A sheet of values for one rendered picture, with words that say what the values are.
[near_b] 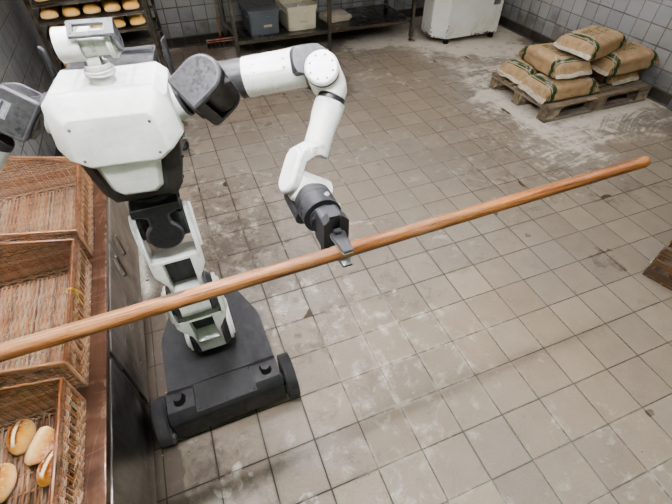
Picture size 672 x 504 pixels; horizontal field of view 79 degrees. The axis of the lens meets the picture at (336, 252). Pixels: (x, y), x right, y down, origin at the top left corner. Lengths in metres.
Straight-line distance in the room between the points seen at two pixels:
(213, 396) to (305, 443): 0.43
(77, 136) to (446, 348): 1.75
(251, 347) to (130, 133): 1.16
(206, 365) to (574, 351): 1.75
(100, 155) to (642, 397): 2.30
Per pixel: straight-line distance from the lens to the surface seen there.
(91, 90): 1.08
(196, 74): 1.06
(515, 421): 2.08
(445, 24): 5.61
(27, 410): 1.54
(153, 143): 1.06
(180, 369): 1.96
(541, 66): 4.34
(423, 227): 0.89
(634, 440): 2.28
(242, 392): 1.81
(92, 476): 1.41
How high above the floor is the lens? 1.79
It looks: 46 degrees down
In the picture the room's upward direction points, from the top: straight up
